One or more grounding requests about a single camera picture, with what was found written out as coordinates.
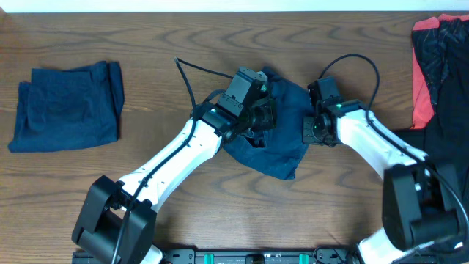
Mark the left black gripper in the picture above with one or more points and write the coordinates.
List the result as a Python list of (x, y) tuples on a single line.
[(270, 121)]

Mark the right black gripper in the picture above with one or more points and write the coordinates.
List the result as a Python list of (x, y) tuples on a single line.
[(307, 136)]

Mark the blue denim shorts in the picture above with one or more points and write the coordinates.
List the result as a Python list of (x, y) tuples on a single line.
[(277, 152)]

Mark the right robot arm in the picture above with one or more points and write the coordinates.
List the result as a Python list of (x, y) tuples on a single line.
[(422, 208)]

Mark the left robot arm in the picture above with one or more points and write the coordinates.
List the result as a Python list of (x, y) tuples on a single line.
[(117, 221)]

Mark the red and black garment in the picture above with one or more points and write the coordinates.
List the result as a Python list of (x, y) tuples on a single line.
[(440, 92)]

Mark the folded dark blue shorts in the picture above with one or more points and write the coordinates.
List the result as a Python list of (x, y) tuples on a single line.
[(69, 109)]

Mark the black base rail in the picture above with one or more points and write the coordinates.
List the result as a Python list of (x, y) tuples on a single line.
[(322, 255)]

